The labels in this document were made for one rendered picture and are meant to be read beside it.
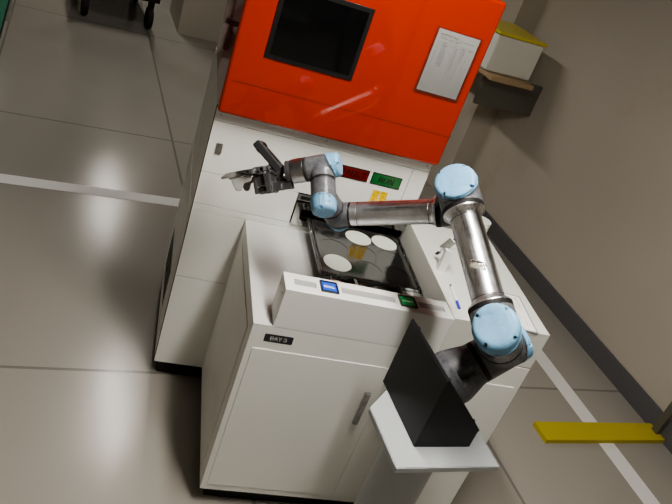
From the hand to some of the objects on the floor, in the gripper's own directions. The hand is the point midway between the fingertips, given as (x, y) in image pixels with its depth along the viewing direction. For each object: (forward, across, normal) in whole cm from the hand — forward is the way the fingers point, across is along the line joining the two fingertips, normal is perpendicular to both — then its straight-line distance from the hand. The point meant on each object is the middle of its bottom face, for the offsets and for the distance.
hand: (228, 175), depth 216 cm
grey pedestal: (-13, +4, -149) cm, 149 cm away
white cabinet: (+7, +64, -112) cm, 129 cm away
